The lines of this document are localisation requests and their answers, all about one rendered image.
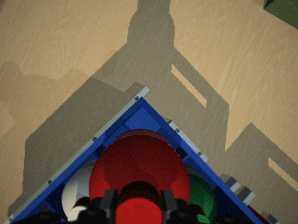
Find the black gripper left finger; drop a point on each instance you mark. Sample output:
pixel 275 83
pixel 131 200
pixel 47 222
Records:
pixel 104 209

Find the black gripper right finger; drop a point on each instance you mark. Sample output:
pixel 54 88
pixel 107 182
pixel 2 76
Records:
pixel 182 214

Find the red plastic crate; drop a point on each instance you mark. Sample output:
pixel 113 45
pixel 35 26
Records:
pixel 258 215

